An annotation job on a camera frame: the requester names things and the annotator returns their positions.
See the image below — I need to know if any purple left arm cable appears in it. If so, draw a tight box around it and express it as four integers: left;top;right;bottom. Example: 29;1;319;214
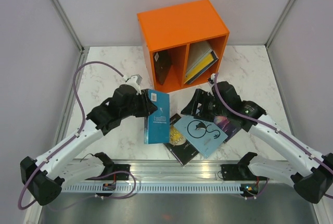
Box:
17;61;127;210

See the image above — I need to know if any navy blue hardcover book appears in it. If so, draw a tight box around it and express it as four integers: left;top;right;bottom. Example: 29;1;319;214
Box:
185;51;218;84

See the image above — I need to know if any pale green plastic file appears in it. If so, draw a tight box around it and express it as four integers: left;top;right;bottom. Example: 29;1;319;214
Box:
186;41;212;75

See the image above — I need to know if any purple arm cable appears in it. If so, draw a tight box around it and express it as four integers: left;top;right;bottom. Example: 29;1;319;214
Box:
212;72;333;198
17;61;127;210

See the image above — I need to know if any left corner frame post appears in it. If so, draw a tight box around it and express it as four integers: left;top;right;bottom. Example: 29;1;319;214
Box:
50;0;85;53

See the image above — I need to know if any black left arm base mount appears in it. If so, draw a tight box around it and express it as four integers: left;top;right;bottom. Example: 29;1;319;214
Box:
99;164;131;181

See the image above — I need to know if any light blue paperback book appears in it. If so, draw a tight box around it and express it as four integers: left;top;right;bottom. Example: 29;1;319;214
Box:
174;116;228;158

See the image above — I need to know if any yellow paperback book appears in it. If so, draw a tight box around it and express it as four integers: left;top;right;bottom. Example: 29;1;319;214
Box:
185;53;214;82

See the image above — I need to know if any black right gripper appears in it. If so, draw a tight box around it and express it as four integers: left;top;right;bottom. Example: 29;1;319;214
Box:
181;88;229;122

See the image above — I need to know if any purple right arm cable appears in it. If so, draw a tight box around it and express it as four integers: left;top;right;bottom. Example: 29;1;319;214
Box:
212;72;333;198

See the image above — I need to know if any bright blue paperback book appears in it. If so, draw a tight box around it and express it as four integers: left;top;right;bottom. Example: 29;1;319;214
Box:
144;89;170;144

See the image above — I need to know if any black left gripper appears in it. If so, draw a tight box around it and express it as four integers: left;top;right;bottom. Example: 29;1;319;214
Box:
120;89;158;119

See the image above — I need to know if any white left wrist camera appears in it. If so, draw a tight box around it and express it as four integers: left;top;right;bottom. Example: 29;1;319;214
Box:
123;74;142;94

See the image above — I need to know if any slotted white cable duct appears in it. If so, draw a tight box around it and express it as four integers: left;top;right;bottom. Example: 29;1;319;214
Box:
63;182;254;194

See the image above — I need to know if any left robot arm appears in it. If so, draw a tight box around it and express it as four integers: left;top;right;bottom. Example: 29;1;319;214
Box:
20;84;158;206

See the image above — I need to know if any right corner frame post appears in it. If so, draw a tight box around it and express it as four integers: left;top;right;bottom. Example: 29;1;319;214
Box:
265;0;313;50

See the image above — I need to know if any corner frame post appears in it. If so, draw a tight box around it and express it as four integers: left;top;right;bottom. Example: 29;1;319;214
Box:
265;0;313;50
50;0;85;53

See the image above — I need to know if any orange two-compartment shelf box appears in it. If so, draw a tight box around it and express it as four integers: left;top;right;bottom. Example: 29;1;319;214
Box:
137;0;229;93

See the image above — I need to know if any dark green hardcover book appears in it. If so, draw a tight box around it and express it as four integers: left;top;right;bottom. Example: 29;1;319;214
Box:
153;49;172;85

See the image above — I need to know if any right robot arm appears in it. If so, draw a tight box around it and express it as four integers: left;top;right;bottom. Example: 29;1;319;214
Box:
181;81;332;204

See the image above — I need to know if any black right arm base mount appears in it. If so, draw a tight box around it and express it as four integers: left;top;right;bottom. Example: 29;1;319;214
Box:
220;164;266;181

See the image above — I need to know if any black paperback book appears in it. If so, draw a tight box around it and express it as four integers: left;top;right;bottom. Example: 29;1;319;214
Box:
164;114;199;167

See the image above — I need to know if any purple galaxy cover book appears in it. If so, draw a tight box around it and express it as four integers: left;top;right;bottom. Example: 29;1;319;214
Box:
213;116;241;143

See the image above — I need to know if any aluminium frame rail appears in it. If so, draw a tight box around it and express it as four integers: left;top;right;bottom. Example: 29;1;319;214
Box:
56;143;294;183

